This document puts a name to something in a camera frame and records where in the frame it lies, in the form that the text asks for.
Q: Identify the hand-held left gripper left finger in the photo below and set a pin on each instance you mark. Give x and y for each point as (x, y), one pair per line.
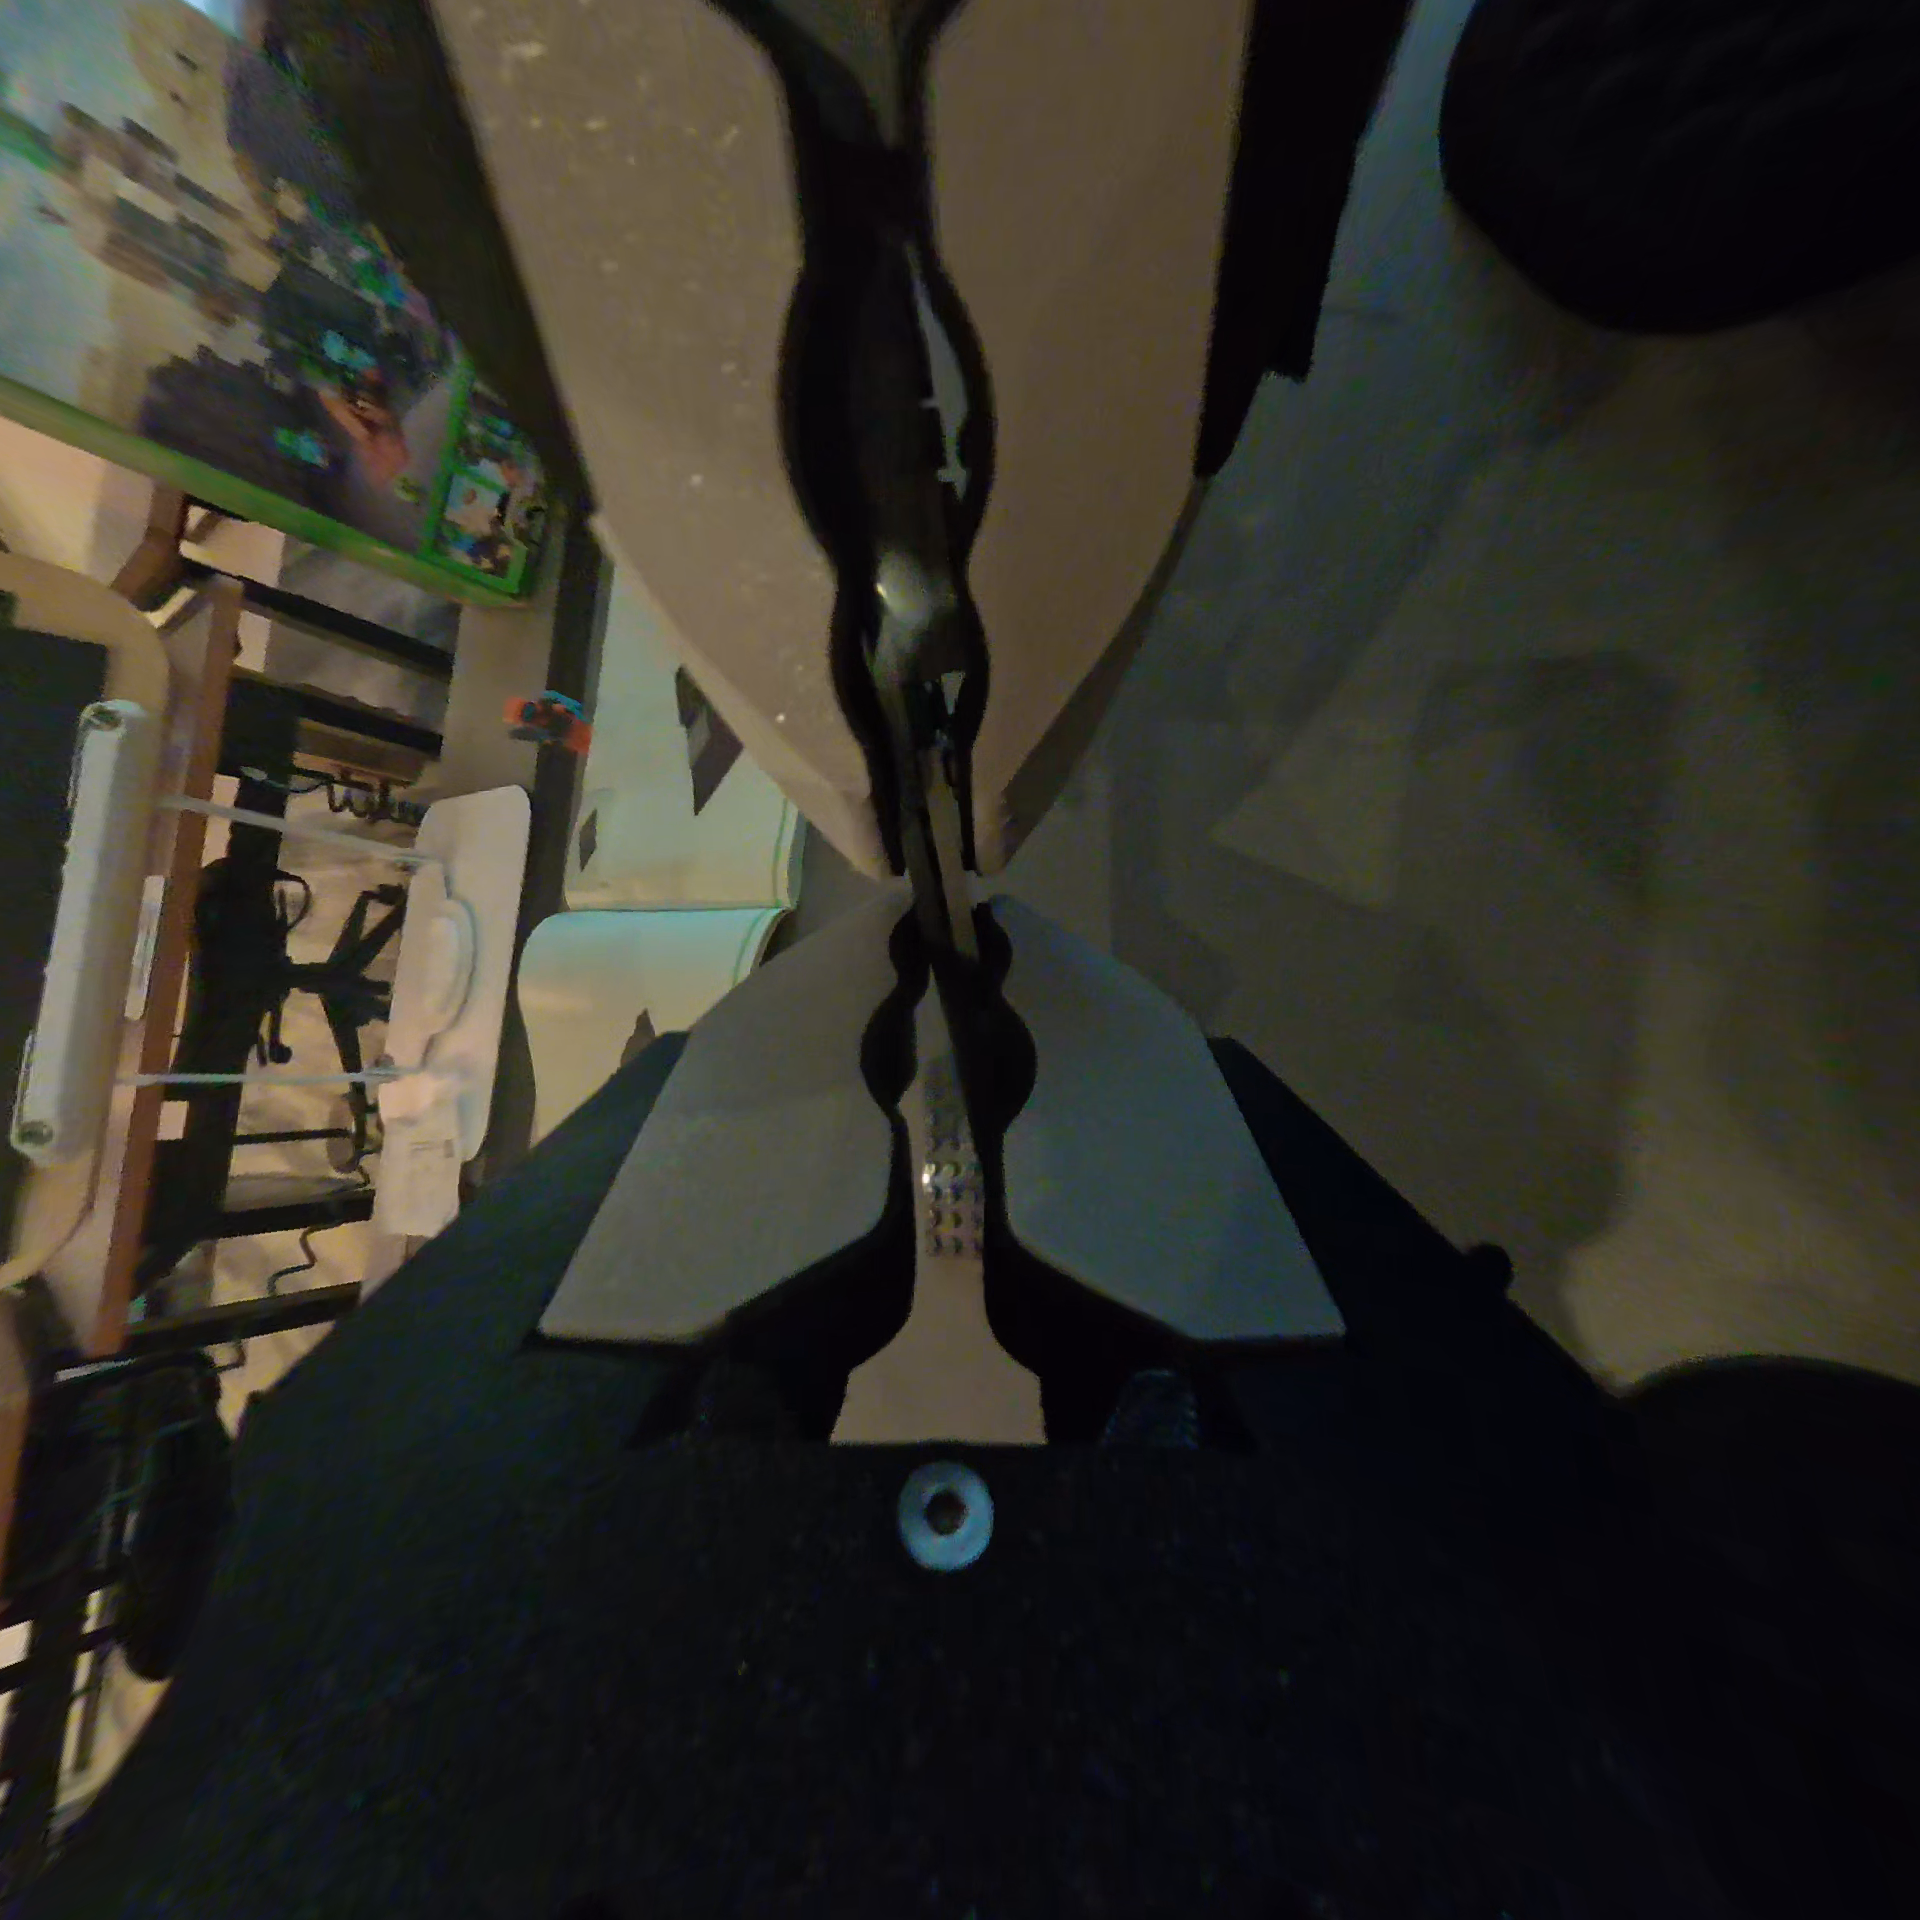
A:
(749, 1170)

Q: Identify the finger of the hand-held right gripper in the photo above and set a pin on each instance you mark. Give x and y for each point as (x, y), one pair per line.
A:
(661, 299)
(1096, 299)

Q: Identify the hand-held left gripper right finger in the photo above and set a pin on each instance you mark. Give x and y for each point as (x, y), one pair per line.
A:
(1155, 1184)

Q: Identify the instruction booklet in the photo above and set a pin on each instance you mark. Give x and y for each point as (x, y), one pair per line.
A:
(645, 975)

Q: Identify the grey toy brick plate assembly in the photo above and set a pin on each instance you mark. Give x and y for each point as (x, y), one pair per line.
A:
(938, 839)

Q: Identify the orange toy minifigure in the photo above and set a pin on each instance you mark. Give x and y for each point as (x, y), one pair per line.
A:
(542, 715)

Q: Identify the green toy set box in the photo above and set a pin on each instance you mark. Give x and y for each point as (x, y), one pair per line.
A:
(225, 299)

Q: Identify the black office chair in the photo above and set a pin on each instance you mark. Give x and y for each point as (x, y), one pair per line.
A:
(241, 961)

